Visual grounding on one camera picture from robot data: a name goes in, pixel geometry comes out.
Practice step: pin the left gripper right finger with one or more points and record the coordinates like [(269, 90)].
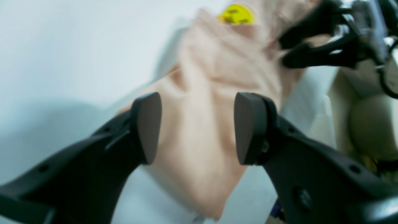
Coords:
[(315, 184)]

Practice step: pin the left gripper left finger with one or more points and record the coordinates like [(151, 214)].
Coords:
[(81, 184)]

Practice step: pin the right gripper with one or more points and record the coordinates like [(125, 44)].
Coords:
[(369, 35)]

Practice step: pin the peach orange t-shirt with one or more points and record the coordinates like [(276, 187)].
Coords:
[(197, 151)]

